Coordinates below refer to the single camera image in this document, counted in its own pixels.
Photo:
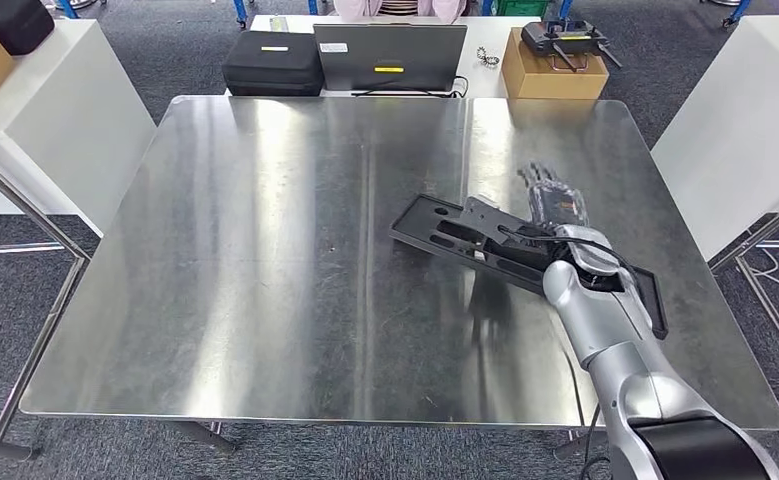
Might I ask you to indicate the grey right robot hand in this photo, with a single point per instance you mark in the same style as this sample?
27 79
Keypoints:
558 205

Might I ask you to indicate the long black plastic part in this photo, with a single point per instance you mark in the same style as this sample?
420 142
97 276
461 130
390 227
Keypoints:
429 232

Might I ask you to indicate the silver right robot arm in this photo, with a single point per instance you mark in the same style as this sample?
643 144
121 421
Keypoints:
601 318

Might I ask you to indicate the steel workbench table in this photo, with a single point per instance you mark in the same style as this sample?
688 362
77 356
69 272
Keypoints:
263 265

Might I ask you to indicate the black remote controller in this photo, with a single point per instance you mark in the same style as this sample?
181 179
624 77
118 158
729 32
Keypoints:
562 38

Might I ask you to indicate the white partition panel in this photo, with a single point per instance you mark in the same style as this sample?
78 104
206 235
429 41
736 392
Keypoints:
740 132
78 112

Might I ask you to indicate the green plastic crate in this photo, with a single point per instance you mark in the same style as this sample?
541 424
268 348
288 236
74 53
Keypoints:
523 6

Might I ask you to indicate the black case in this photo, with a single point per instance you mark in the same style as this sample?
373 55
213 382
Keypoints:
271 66

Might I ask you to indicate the black round object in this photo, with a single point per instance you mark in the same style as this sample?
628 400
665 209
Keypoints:
11 23

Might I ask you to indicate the black camera bracket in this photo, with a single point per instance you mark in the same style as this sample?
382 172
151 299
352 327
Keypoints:
528 244

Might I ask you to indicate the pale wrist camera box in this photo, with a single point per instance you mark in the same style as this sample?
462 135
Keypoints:
485 210

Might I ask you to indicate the blue metal frame leg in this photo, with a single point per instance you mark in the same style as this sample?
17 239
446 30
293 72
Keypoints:
240 13
67 8
565 8
736 12

